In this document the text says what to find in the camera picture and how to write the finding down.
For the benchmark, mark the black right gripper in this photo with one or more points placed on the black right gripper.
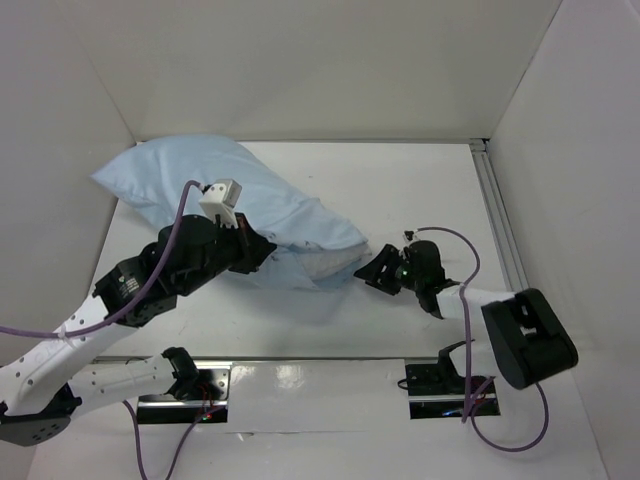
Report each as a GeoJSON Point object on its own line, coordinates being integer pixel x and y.
{"type": "Point", "coordinates": [390, 270]}

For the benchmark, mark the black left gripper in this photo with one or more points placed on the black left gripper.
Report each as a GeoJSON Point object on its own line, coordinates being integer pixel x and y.
{"type": "Point", "coordinates": [253, 246]}

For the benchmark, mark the white pillow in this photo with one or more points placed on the white pillow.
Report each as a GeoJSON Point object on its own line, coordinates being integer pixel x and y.
{"type": "Point", "coordinates": [322, 264]}

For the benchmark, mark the light blue pillowcase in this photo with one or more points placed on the light blue pillowcase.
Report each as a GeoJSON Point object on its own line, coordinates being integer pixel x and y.
{"type": "Point", "coordinates": [316, 248]}

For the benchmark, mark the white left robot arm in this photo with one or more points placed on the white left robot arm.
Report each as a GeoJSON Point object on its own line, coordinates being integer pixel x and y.
{"type": "Point", "coordinates": [52, 384]}

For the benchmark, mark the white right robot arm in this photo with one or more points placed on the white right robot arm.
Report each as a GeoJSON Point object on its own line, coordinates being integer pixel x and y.
{"type": "Point", "coordinates": [526, 337]}

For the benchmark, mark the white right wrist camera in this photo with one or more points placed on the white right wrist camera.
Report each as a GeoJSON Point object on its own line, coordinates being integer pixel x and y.
{"type": "Point", "coordinates": [409, 236]}

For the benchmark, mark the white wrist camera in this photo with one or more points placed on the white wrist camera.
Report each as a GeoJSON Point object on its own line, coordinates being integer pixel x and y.
{"type": "Point", "coordinates": [409, 236]}
{"type": "Point", "coordinates": [218, 202]}

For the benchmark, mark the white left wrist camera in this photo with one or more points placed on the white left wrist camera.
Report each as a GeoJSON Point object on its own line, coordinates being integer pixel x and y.
{"type": "Point", "coordinates": [218, 202]}

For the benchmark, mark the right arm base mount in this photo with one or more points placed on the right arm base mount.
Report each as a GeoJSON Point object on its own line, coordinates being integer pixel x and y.
{"type": "Point", "coordinates": [434, 389]}

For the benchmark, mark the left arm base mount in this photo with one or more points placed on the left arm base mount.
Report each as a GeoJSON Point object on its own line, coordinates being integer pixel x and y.
{"type": "Point", "coordinates": [208, 399]}

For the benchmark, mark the aluminium rail right side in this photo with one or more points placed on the aluminium rail right side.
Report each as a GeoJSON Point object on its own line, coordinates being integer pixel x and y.
{"type": "Point", "coordinates": [510, 260]}

